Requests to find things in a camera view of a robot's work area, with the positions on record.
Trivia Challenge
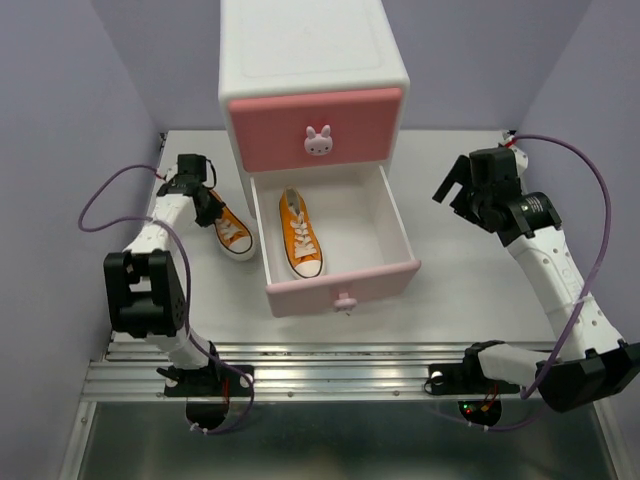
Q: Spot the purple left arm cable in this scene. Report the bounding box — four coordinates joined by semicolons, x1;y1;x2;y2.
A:
78;163;256;435

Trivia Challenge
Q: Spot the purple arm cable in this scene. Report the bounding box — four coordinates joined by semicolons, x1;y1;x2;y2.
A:
424;133;614;432
78;163;256;435

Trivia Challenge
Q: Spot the white cabinet frame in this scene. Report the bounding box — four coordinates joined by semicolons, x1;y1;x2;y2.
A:
217;0;411;176

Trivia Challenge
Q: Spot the light pink drawer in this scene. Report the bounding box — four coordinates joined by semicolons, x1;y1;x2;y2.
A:
250;163;421;317

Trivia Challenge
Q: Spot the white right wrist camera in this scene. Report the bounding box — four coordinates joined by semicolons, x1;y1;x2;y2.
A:
500;130;529;175

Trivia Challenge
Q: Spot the orange sneaker front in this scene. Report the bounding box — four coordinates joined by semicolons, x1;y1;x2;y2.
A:
279;186;325;279

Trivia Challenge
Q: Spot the orange sneaker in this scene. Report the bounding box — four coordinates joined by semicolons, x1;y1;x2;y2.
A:
279;186;325;279
210;189;256;262

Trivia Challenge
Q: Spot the dark pink drawer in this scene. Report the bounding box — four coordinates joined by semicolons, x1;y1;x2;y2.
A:
229;88;403;173

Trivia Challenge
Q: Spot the aluminium mounting rail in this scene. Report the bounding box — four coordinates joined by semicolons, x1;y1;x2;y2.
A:
82;341;612;401

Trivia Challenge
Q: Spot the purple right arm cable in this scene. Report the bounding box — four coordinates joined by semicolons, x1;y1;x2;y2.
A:
424;133;614;432

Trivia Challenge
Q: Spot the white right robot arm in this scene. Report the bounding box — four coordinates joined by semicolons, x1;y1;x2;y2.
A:
424;146;639;412

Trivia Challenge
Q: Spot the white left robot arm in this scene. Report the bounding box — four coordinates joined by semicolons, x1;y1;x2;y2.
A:
103;154;256;398

